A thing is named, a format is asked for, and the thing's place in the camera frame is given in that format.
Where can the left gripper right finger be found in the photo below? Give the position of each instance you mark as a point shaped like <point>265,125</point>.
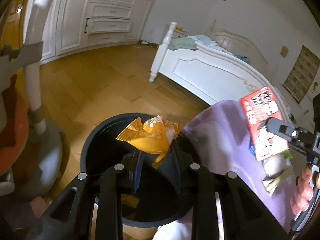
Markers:
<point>217,199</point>

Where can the white bed frame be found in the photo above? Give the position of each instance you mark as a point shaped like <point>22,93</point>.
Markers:
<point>233,70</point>

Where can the red snack box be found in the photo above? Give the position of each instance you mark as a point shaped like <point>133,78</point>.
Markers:
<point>258,107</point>

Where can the patterned wall panel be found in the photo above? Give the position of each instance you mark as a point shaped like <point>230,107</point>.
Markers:
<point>303,80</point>

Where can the right hand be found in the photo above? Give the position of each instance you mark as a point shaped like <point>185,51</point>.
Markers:
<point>303,193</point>

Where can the green cloth on bed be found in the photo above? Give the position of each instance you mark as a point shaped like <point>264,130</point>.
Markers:
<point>182,43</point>

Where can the light blue cloth on bed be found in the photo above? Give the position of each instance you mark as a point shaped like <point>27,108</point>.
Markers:
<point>203,39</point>

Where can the black round trash bin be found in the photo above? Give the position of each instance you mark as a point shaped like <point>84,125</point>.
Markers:
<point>163,193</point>

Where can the purple bed sheet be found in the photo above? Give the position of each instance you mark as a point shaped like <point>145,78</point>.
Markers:
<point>221,138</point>

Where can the orange wooden door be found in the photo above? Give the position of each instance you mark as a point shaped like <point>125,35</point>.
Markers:
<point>12,24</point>

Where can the orange snack wrapper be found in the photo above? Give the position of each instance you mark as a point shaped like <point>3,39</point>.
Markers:
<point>154,136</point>

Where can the white grey pole stand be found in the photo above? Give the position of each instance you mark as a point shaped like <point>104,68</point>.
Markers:
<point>33,41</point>

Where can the pink grey desk chair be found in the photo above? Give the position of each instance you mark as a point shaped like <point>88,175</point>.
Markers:
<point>30,163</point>

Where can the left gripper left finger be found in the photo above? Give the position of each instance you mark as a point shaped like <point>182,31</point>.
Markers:
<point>89,201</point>

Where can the white wardrobe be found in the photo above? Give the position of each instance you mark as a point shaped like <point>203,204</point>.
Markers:
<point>77,25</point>

